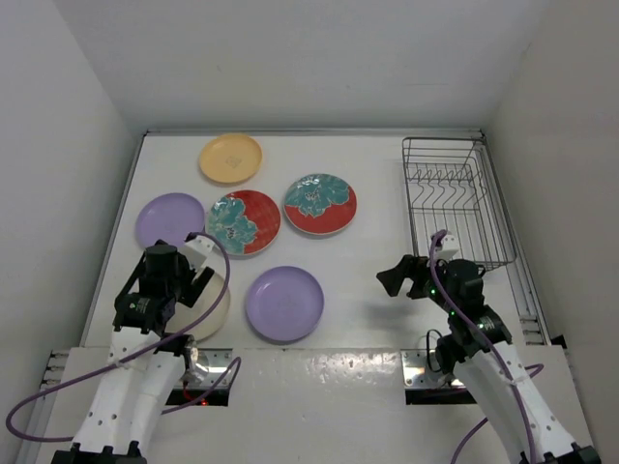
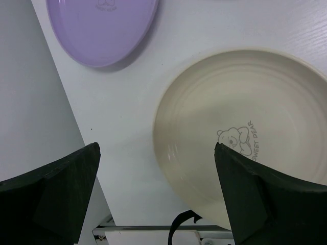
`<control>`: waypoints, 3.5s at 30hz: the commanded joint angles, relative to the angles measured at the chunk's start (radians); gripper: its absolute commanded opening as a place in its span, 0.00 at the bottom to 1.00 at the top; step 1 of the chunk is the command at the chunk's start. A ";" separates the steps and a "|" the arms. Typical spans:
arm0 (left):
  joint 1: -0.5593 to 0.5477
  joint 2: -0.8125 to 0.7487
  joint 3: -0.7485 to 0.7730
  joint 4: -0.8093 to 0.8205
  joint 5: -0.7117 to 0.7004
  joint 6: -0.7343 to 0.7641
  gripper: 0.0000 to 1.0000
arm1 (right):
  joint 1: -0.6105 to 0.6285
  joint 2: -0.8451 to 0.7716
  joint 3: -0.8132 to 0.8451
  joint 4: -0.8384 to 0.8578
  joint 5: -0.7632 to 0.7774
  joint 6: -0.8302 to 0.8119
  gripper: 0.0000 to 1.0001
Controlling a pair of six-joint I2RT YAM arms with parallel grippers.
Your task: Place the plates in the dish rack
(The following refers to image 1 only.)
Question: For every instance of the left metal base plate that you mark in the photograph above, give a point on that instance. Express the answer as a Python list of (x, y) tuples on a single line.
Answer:
[(206, 366)]

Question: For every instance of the yellow plate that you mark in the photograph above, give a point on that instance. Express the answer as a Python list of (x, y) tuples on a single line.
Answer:
[(231, 158)]

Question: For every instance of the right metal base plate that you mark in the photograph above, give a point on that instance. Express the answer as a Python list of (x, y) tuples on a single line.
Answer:
[(420, 371)]

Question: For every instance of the metal base plate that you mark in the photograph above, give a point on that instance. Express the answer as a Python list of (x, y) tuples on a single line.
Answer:
[(420, 371), (206, 366)]

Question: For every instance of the floral red plate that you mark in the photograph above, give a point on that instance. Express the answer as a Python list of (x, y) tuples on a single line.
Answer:
[(320, 204), (245, 221)]

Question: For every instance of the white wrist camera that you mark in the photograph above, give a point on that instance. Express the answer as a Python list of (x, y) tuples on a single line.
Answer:
[(446, 247), (196, 250)]

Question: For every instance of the purple plate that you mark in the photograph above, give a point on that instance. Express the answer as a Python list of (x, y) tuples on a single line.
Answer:
[(170, 217), (284, 304)]

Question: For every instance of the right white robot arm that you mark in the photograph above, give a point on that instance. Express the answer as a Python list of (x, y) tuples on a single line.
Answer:
[(480, 353)]

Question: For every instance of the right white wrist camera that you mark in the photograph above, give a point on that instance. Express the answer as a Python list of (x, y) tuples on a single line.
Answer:
[(446, 247)]

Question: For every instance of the cream plate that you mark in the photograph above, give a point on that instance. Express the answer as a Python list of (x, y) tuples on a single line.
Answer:
[(210, 325)]

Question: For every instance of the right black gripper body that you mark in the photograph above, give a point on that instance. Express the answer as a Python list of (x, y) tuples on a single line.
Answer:
[(433, 293)]

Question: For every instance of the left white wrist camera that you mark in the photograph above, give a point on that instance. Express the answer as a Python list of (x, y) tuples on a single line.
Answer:
[(196, 250)]

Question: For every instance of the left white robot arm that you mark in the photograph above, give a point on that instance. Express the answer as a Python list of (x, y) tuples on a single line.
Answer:
[(144, 360)]

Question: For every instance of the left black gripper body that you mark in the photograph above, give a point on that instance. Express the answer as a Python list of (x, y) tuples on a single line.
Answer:
[(185, 291)]

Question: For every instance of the wire dish rack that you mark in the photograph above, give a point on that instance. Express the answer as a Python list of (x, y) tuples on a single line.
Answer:
[(450, 185)]

